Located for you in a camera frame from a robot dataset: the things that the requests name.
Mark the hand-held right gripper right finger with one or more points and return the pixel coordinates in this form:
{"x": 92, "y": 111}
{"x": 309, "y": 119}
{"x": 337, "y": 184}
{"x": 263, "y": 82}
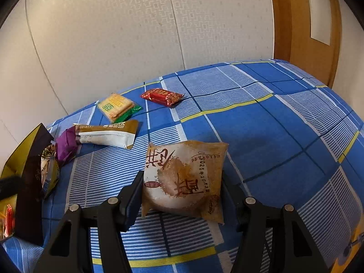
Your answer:
{"x": 233, "y": 204}

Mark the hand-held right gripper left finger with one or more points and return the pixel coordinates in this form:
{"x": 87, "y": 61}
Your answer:
{"x": 133, "y": 202}

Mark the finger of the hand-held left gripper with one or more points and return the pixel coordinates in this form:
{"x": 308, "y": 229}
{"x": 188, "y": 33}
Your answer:
{"x": 10, "y": 187}

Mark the gold metal tin box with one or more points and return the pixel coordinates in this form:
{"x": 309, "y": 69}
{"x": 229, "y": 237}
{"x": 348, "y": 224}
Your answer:
{"x": 28, "y": 204}

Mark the large red snack packet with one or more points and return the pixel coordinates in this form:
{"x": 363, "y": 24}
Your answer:
{"x": 10, "y": 219}

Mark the dark gold snack packet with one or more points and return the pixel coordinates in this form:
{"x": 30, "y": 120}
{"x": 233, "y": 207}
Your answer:
{"x": 49, "y": 173}

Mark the white brown pastry packet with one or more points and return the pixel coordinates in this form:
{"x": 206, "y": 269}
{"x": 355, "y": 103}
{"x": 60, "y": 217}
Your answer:
{"x": 182, "y": 176}

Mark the white gold long packet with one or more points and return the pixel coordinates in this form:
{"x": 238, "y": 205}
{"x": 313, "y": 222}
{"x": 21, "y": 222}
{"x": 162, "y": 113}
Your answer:
{"x": 108, "y": 136}

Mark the green cracker packet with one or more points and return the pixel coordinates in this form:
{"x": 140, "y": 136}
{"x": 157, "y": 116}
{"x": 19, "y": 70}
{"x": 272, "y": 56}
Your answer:
{"x": 115, "y": 105}

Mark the small red candy packet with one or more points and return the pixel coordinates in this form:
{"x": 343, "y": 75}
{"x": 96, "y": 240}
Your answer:
{"x": 160, "y": 96}

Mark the purple snack packet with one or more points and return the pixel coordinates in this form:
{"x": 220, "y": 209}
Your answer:
{"x": 65, "y": 148}

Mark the blue plaid cloth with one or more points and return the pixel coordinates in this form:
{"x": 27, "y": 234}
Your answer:
{"x": 284, "y": 136}

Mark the wooden door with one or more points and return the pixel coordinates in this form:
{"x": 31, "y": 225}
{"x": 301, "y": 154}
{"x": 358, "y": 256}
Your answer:
{"x": 290, "y": 34}

